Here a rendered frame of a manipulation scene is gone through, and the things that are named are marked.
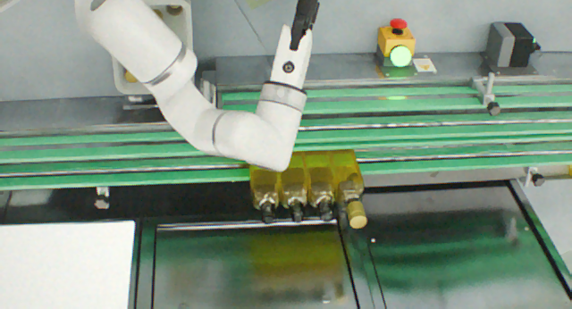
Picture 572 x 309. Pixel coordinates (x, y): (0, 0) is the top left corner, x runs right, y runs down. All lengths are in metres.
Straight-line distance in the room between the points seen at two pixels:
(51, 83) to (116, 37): 0.72
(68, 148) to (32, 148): 0.08
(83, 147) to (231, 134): 0.56
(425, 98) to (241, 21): 0.44
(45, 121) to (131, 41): 0.67
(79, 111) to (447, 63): 0.86
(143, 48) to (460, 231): 0.94
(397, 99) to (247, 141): 0.54
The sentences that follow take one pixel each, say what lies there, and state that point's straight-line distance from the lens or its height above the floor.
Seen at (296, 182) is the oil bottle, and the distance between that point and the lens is 1.37.
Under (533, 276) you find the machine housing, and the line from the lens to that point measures 1.55.
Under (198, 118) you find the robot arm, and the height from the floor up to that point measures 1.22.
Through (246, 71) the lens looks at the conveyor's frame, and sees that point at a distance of 1.49.
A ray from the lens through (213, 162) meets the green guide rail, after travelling 1.53.
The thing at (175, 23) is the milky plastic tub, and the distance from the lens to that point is 1.50.
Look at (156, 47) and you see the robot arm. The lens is 0.93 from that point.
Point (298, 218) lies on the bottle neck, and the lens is 1.35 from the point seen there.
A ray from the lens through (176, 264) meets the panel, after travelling 1.42.
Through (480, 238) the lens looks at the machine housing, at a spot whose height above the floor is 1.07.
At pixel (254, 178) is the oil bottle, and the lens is 1.38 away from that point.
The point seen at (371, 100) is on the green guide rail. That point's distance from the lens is 1.45.
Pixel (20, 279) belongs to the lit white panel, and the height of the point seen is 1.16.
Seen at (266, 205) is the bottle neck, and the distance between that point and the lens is 1.34.
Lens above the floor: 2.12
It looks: 53 degrees down
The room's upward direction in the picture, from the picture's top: 169 degrees clockwise
